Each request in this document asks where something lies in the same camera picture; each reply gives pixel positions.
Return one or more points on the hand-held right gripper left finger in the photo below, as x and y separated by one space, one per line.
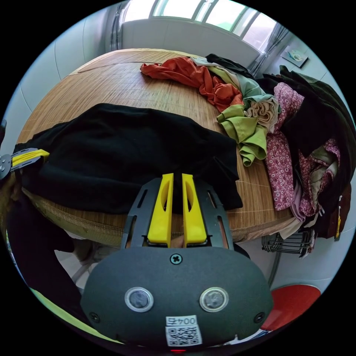
160 217

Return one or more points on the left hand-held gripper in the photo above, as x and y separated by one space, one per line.
11 165

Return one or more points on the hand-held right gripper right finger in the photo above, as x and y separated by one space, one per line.
194 219

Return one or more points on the black pants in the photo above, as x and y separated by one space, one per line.
125 155

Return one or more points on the person's right hand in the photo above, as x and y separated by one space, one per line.
177 241

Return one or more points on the person's left hand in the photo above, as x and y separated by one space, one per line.
9 197

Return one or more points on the person's body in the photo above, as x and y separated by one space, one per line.
41 250

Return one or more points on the bed with woven mat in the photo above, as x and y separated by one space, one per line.
111 80

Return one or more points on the pile of clothes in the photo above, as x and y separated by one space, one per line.
278 133

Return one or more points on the red stool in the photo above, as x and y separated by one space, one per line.
292 303

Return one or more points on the grey curtain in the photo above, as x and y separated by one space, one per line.
271 47
118 25

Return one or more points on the window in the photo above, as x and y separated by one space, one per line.
211 14

